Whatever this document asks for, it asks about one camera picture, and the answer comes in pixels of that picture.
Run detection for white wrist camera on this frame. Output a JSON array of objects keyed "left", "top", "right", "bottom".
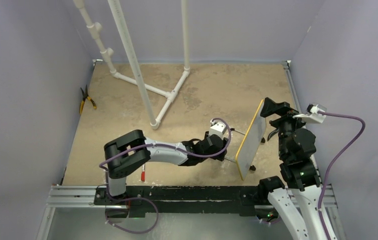
[
  {"left": 293, "top": 103, "right": 327, "bottom": 124},
  {"left": 208, "top": 120, "right": 227, "bottom": 139}
]

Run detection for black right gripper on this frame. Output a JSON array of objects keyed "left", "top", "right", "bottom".
[{"left": 261, "top": 96, "right": 314, "bottom": 158}]

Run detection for aluminium frame rail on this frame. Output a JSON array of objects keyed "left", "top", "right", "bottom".
[{"left": 36, "top": 185, "right": 110, "bottom": 240}]

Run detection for white PVC pipe frame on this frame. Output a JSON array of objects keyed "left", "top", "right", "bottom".
[{"left": 73, "top": 0, "right": 191, "bottom": 130}]

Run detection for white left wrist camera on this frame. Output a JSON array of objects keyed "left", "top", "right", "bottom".
[{"left": 208, "top": 120, "right": 227, "bottom": 139}]

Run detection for yellow-framed whiteboard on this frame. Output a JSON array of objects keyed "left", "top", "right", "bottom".
[{"left": 235, "top": 99, "right": 267, "bottom": 181}]

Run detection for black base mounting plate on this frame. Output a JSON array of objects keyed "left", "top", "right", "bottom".
[{"left": 93, "top": 185, "right": 273, "bottom": 218}]

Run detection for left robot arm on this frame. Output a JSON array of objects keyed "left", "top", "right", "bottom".
[{"left": 100, "top": 129, "right": 230, "bottom": 205}]

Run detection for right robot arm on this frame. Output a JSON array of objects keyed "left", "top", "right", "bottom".
[{"left": 257, "top": 97, "right": 338, "bottom": 240}]

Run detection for red whiteboard marker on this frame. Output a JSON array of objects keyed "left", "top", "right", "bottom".
[{"left": 141, "top": 164, "right": 146, "bottom": 182}]

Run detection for yellow-handled pliers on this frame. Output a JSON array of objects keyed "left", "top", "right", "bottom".
[{"left": 79, "top": 85, "right": 97, "bottom": 115}]

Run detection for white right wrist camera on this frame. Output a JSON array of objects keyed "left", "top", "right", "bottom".
[{"left": 293, "top": 103, "right": 327, "bottom": 124}]

